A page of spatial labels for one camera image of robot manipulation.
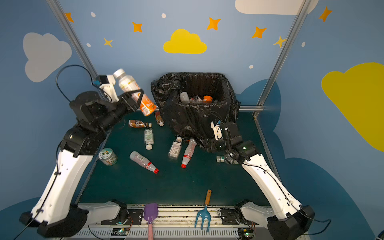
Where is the orange juice bottle white cap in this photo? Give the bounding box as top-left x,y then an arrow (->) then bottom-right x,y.
113,69 -> 157,117

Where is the clear bottle red cap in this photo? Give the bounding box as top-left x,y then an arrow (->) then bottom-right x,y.
130,151 -> 159,174

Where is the red label yellow cap bottle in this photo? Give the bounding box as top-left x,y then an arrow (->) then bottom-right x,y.
190,96 -> 203,104

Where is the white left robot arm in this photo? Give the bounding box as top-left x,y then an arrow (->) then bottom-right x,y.
19,90 -> 144,238

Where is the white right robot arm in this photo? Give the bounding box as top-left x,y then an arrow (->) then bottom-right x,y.
207,121 -> 315,240

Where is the black bin bag bin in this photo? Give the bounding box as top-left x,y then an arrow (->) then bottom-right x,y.
151,73 -> 241,152

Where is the clear bottle green band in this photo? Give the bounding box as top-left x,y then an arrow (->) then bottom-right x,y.
216,156 -> 239,165

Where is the brown label bottle lying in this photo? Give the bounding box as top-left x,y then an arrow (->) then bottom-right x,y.
129,120 -> 152,129

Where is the brown tea bottle back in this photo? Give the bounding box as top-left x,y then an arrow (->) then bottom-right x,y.
155,111 -> 165,127

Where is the white red label bottle upright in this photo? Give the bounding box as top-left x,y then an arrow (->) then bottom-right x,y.
181,139 -> 197,169

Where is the small clear white label bottle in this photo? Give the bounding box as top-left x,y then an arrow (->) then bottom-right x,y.
144,129 -> 154,150

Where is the green white lidded can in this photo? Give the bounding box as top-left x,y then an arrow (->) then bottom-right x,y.
98,148 -> 118,166

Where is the clear flat white label bottle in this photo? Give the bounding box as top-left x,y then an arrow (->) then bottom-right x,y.
168,137 -> 182,160

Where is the aluminium back frame rail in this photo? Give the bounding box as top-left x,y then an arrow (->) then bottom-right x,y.
239,105 -> 264,112

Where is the blue garden fork wooden handle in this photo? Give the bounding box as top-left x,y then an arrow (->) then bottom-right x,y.
195,190 -> 212,233

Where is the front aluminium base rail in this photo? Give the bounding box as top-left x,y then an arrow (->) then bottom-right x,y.
50,205 -> 310,240

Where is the purple shovel pink handle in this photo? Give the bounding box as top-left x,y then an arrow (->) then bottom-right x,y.
144,203 -> 159,240

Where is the left aluminium frame post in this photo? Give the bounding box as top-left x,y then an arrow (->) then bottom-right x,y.
46,0 -> 103,91

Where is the aluminium frame post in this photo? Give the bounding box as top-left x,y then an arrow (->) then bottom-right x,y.
257,0 -> 313,107
46,0 -> 103,91

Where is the right aluminium frame post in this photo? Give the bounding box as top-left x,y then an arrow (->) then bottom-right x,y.
257,0 -> 313,107

